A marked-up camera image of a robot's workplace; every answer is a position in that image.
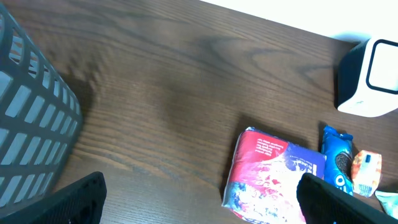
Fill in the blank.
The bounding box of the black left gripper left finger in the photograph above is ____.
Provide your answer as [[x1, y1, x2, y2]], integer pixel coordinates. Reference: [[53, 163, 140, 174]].
[[1, 171, 107, 224]]

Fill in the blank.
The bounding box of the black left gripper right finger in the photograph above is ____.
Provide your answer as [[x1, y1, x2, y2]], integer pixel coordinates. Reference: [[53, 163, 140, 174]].
[[297, 173, 397, 224]]

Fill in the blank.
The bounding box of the blue Oreo cookie pack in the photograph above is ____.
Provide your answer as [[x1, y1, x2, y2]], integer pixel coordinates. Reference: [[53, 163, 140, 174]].
[[321, 126, 354, 196]]

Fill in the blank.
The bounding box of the orange Kleenex tissue pack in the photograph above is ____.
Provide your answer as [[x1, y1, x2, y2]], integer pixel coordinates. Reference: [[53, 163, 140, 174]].
[[351, 150, 382, 197]]

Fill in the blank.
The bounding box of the red purple pad package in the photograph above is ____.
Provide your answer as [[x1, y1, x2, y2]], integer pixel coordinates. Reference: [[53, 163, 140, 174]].
[[222, 127, 326, 223]]

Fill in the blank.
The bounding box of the green wet wipes pack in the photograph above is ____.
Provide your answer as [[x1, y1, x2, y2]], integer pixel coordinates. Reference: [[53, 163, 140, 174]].
[[374, 190, 398, 219]]

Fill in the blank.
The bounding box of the white barcode scanner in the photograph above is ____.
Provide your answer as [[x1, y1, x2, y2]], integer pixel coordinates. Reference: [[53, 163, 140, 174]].
[[337, 37, 397, 118]]

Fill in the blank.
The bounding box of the grey plastic basket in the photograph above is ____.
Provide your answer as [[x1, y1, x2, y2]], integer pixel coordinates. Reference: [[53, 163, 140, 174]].
[[1, 6, 83, 217]]

